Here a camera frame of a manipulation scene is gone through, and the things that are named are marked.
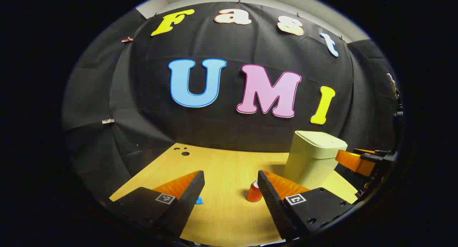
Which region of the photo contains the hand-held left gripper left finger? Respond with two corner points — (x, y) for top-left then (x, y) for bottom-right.
(107, 170), (205, 239)

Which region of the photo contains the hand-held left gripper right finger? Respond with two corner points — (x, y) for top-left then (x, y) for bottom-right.
(257, 170), (355, 241)

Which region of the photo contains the orange pop can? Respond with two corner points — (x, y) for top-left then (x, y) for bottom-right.
(246, 180), (263, 203)

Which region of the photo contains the green desktop garbage bin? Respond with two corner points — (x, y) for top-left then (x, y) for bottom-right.
(283, 130), (348, 190)

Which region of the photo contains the wooden desktop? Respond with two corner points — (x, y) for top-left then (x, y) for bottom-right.
(109, 143), (358, 247)

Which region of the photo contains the black backdrop cloth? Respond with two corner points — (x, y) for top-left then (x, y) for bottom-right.
(61, 2), (403, 204)

